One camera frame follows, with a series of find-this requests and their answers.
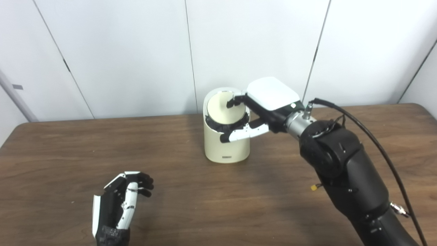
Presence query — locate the cream-colored round bin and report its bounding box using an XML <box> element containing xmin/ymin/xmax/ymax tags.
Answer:
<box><xmin>203</xmin><ymin>87</ymin><xmax>251</xmax><ymax>163</ymax></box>

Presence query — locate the black bin liner bag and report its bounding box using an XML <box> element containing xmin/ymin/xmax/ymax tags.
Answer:
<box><xmin>205</xmin><ymin>114</ymin><xmax>250</xmax><ymax>134</ymax></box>

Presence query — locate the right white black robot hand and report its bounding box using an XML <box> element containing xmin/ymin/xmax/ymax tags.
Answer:
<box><xmin>220</xmin><ymin>77</ymin><xmax>305</xmax><ymax>144</ymax></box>

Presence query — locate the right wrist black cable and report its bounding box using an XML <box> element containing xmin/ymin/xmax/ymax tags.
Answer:
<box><xmin>307</xmin><ymin>98</ymin><xmax>429</xmax><ymax>246</ymax></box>

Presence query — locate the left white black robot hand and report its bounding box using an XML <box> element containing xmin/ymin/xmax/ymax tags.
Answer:
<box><xmin>92</xmin><ymin>171</ymin><xmax>154</xmax><ymax>246</ymax></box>

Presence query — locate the grey partition post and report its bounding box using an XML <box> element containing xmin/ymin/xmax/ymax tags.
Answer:
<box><xmin>0</xmin><ymin>70</ymin><xmax>39</xmax><ymax>123</ymax></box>

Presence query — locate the cream round bin lid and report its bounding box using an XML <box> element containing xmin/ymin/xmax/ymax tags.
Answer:
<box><xmin>207</xmin><ymin>91</ymin><xmax>246</xmax><ymax>124</ymax></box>

